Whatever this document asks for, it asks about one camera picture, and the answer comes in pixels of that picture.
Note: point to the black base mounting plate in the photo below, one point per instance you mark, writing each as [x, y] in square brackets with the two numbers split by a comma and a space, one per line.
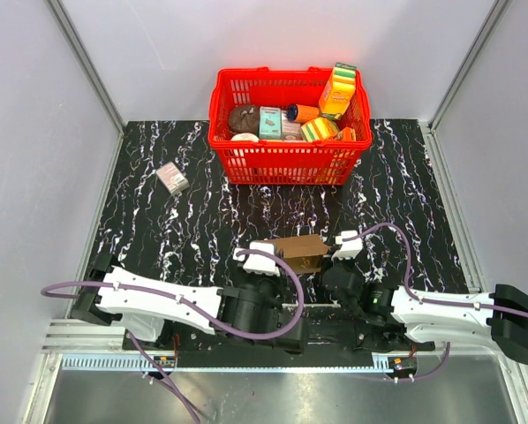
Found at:
[328, 337]

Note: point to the pink white packet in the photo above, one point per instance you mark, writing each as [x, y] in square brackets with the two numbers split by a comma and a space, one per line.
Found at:
[290, 130]

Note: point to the aluminium front rail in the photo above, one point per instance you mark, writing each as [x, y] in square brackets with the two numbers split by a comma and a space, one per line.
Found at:
[80, 346]

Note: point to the yellow green sponge pack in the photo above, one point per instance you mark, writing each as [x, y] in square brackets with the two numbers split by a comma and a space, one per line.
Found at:
[319, 129]

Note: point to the red plastic shopping basket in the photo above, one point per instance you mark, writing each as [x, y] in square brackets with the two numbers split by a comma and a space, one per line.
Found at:
[284, 162]

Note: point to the right aluminium corner post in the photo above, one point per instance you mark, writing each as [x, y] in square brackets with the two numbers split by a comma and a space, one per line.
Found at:
[483, 36]

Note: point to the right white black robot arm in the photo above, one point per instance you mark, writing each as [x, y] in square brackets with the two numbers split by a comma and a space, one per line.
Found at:
[400, 319]

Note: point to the left aluminium corner post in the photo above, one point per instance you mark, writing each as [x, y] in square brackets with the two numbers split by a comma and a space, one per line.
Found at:
[77, 46]

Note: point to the orange blue capped bottle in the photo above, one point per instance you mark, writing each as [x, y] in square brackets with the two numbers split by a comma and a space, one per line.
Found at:
[301, 114]

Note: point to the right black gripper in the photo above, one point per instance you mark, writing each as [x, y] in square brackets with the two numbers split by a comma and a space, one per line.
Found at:
[327, 260]

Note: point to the brown round bun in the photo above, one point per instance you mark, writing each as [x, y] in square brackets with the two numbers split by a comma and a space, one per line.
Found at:
[244, 118]

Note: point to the aluminium corner post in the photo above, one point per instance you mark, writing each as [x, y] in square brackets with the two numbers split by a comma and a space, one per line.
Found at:
[77, 46]
[483, 36]

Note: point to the tall orange sponge pack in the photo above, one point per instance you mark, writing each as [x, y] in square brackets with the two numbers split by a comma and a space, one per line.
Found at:
[338, 91]

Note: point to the white round container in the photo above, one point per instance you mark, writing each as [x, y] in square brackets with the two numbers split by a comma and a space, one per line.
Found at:
[245, 136]

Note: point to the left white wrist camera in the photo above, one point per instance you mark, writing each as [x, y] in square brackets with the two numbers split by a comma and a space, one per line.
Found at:
[257, 263]

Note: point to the small pink card box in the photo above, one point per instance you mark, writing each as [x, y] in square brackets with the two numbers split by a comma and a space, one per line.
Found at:
[172, 178]

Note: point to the small orange box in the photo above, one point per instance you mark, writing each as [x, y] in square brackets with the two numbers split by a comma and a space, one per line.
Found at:
[346, 134]

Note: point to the teal small box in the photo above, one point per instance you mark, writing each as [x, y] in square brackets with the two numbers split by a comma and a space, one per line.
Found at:
[270, 126]

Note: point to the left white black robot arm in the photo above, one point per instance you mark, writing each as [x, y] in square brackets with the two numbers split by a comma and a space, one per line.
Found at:
[157, 312]

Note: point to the brown cardboard box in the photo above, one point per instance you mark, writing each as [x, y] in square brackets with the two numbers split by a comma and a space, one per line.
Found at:
[303, 254]

